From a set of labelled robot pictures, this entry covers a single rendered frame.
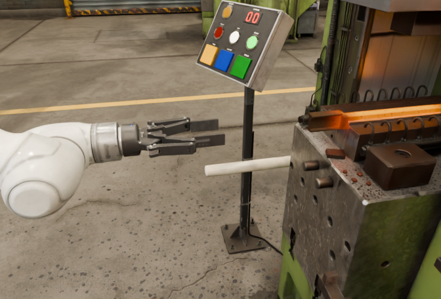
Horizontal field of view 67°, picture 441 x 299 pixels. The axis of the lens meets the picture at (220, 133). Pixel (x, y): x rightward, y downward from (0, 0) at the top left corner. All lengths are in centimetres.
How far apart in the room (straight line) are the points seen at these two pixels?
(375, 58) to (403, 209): 48
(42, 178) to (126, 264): 130
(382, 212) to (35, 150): 70
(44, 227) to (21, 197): 161
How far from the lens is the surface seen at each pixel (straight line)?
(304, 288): 123
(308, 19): 633
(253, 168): 133
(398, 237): 92
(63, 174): 62
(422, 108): 104
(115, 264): 187
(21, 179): 60
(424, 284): 104
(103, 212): 217
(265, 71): 122
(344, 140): 92
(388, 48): 115
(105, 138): 76
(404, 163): 82
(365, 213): 80
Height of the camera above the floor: 138
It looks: 29 degrees down
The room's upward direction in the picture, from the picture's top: straight up
